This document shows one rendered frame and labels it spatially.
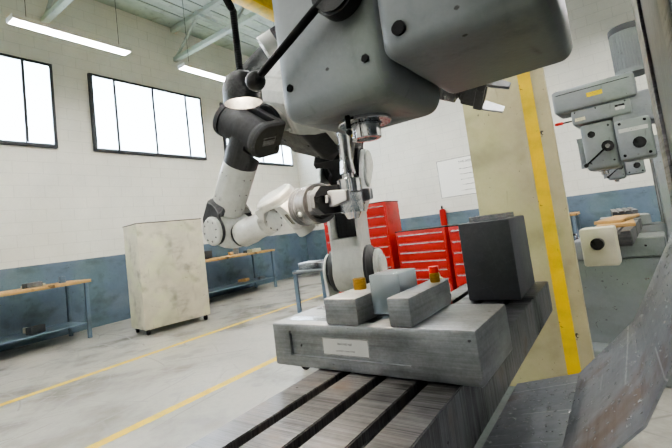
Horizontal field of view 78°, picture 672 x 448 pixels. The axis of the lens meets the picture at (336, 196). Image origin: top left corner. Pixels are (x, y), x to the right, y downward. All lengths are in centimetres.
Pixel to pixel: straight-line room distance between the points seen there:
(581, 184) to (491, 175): 728
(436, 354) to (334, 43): 43
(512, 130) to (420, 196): 814
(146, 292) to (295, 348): 594
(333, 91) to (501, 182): 183
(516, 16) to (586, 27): 962
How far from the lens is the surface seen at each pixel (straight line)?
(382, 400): 56
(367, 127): 64
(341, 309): 64
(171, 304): 676
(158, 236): 668
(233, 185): 110
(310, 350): 71
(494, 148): 236
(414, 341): 59
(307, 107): 61
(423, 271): 568
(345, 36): 59
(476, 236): 105
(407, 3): 54
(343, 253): 131
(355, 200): 77
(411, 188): 1049
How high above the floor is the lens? 115
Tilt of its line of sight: 5 degrees up
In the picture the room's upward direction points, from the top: 7 degrees counter-clockwise
